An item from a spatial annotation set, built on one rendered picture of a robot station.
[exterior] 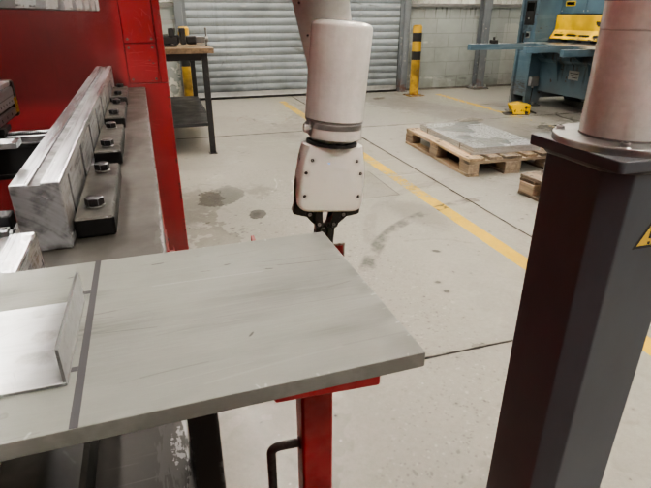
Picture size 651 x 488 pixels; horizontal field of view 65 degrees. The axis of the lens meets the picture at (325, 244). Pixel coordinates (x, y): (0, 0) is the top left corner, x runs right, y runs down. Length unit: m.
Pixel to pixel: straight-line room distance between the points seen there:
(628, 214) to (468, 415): 1.11
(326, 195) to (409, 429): 1.07
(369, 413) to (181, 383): 1.47
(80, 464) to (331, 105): 0.52
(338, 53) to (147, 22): 1.79
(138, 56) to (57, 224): 1.73
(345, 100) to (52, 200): 0.41
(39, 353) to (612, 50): 0.73
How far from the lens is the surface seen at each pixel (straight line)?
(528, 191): 3.82
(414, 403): 1.78
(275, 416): 1.72
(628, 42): 0.79
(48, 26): 2.46
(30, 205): 0.77
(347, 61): 0.71
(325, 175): 0.75
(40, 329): 0.34
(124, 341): 0.32
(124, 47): 2.45
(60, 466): 0.40
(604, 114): 0.81
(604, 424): 1.03
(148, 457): 0.42
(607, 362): 0.93
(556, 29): 7.87
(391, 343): 0.30
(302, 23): 0.82
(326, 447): 0.96
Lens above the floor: 1.17
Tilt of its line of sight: 24 degrees down
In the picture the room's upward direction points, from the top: straight up
